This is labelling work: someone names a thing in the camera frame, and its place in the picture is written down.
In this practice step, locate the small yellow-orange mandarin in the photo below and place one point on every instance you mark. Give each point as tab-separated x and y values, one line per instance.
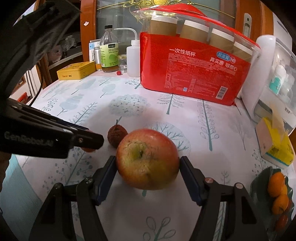
280	204

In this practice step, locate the small red cherry tomato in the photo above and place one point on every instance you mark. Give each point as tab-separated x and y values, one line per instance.
281	223

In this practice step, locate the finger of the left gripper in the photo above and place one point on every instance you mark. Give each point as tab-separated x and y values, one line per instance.
31	132

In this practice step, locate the blue white small box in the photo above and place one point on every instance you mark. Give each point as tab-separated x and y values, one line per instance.
93	44

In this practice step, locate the orange mandarin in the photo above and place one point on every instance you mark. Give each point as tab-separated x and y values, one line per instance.
275	185

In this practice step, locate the red-yellow apple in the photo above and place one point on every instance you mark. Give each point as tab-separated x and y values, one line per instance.
147	159

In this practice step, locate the dark green scalloped plate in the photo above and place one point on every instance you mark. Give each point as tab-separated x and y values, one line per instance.
264	202

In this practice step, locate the yellow tin box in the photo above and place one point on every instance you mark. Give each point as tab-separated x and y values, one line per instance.
76	71

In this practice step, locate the yellow tissue pack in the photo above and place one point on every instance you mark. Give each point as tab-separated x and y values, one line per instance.
274	143

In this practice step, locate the white plastic storage box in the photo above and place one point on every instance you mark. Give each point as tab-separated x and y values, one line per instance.
270	83

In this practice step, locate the person's hand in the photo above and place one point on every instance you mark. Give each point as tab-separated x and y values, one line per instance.
4	163

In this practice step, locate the patterned tablecloth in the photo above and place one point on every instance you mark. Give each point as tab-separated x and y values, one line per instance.
219	140

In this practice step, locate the small glass jar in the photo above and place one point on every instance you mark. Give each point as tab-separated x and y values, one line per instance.
122	63

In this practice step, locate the dark red lychee on table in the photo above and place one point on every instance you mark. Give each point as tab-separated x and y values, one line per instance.
116	134

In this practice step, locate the white squeeze bottle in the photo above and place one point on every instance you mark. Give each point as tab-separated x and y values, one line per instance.
132	54

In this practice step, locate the red paper cup package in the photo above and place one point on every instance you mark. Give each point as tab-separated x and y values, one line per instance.
183	52

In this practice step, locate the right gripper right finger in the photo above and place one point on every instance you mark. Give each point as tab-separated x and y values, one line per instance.
207	193

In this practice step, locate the green label glass bottle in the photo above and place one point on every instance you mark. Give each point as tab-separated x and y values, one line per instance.
109	50

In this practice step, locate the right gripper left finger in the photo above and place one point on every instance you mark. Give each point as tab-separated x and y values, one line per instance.
90	193

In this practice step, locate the small metal can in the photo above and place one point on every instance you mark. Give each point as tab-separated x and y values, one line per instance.
97	58

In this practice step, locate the wooden glass cabinet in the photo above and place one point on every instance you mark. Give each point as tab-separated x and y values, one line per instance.
252	18

